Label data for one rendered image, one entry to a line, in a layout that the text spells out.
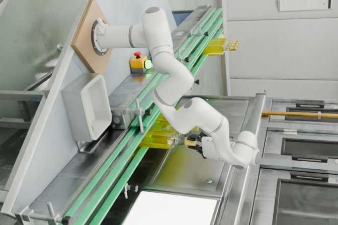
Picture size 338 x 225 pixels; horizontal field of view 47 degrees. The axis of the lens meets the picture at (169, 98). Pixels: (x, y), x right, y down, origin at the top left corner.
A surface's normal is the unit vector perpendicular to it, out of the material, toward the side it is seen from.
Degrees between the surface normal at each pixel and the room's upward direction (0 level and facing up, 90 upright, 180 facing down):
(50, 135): 0
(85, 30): 0
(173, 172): 90
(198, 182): 90
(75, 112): 90
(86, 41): 0
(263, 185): 90
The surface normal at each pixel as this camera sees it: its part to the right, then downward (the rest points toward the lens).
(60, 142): 0.94, 0.04
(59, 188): -0.12, -0.90
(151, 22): -0.33, -0.69
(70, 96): -0.31, 0.44
